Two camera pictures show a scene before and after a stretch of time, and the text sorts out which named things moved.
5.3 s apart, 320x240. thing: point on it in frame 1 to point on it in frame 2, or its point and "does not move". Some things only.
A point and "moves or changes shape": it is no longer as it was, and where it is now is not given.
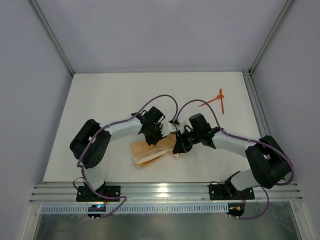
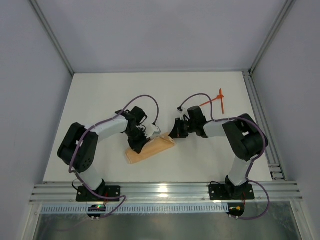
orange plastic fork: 218,96 does not move
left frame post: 35,5 does not move
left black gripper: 155,133 to 136,140
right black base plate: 222,192 does not move
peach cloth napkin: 144,154 moves or changes shape
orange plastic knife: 221,96 does not move
